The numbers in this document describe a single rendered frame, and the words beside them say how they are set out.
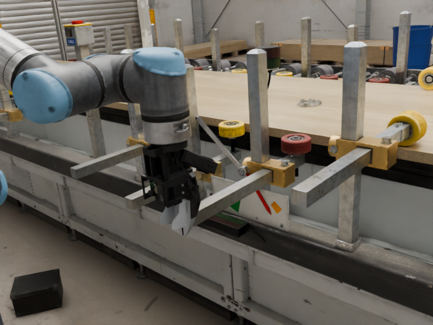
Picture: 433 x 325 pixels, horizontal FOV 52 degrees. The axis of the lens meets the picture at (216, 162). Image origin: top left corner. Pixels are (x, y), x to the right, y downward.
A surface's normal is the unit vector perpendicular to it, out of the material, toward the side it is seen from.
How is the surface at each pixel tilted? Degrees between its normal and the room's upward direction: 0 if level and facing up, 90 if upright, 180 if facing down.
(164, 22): 90
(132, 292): 0
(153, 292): 0
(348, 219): 90
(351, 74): 90
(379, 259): 0
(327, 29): 90
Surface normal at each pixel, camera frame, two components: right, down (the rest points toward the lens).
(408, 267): -0.07, -0.94
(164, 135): -0.05, 0.35
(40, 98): -0.44, 0.37
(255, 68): -0.66, 0.30
